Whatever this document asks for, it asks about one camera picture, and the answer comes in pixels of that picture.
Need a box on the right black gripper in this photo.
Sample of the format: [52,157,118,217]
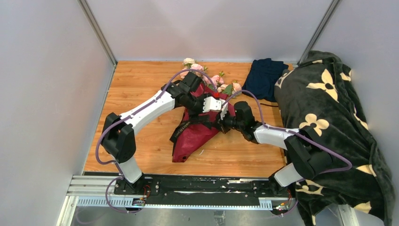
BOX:
[211,108,245,134]

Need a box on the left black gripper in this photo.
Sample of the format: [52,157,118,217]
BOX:
[185,93,212,122]

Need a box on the maroon wrapping paper sheet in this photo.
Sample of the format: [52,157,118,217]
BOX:
[172,82,236,163]

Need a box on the black printed ribbon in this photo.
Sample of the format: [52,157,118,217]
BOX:
[169,114,219,157]

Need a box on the pink fake flower bunch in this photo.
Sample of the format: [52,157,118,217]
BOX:
[179,58,242,96]

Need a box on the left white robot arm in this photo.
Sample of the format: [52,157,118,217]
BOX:
[95,69,203,194]

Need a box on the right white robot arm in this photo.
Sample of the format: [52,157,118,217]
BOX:
[215,101,333,197]

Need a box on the dark blue folded cloth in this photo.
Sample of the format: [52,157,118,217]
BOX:
[242,58,288,102]

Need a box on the black floral blanket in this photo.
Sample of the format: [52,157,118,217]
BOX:
[274,50,395,226]

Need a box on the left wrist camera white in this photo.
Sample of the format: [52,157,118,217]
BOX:
[202,97,223,113]

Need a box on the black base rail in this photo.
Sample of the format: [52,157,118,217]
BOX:
[112,174,292,207]

